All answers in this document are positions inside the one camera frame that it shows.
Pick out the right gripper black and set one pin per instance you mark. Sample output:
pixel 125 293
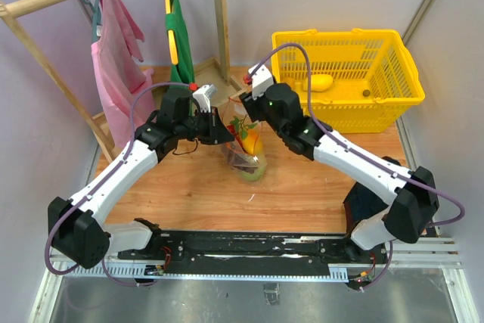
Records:
pixel 252 105

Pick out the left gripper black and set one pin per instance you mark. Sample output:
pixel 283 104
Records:
pixel 217 133

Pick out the dark red grapes bunch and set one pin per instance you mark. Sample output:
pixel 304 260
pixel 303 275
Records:
pixel 242 161

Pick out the clear zip top bag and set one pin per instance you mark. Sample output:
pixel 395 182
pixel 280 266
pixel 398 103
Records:
pixel 233 107

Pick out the orange yellow fruit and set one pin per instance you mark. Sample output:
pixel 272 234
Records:
pixel 252 142

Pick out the green cabbage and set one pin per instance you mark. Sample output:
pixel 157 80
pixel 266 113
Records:
pixel 251 174

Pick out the yellow mango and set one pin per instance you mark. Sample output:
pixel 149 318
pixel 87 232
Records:
pixel 321 82

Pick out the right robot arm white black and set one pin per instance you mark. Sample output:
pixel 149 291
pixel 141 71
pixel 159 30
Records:
pixel 302 135

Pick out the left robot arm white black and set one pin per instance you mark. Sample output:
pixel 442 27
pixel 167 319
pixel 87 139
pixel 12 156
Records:
pixel 77 226

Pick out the green shirt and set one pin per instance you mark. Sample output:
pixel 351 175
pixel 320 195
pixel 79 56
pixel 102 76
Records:
pixel 184 71

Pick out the yellow plastic basket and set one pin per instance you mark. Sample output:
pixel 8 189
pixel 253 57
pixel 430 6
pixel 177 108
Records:
pixel 376 60

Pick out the pink shirt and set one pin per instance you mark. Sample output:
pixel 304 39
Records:
pixel 115 54

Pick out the dark navy cloth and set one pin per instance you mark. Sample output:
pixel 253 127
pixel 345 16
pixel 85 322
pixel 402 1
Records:
pixel 363 202

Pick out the yellow hanger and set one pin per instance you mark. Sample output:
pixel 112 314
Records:
pixel 171 36

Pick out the teal hanger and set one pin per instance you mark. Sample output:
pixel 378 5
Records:
pixel 92 9

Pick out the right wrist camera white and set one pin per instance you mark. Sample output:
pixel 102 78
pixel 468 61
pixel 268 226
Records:
pixel 260 80

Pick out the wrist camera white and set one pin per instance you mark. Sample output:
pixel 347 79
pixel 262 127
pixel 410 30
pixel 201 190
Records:
pixel 260 80
pixel 202 97

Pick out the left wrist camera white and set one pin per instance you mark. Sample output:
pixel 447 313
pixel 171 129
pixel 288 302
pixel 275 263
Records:
pixel 202 97

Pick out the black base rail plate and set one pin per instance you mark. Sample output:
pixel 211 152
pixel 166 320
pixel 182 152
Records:
pixel 252 255

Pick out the aluminium frame rail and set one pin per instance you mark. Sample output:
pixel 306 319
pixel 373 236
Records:
pixel 422 282

